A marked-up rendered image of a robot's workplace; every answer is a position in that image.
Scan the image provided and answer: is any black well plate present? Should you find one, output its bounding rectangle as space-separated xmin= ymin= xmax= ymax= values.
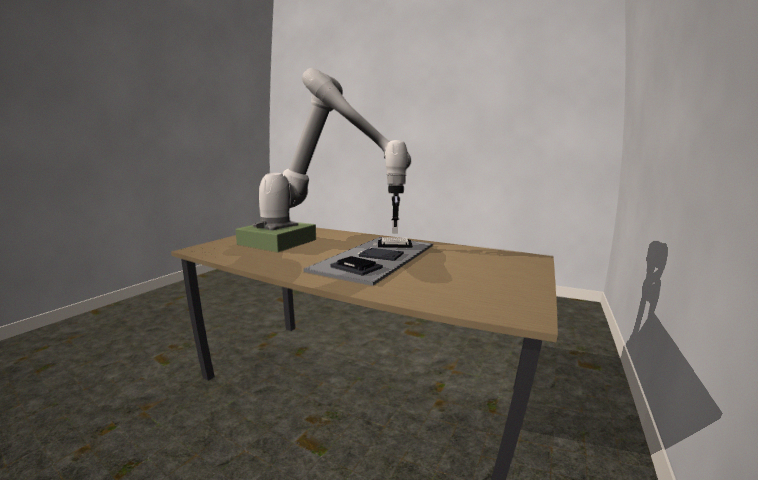
xmin=337 ymin=256 xmax=376 ymax=270

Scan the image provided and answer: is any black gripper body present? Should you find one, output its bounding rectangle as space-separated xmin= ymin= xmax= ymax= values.
xmin=388 ymin=185 xmax=404 ymax=201

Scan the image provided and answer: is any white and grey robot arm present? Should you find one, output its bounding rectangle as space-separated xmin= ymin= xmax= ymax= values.
xmin=253 ymin=68 xmax=411 ymax=231

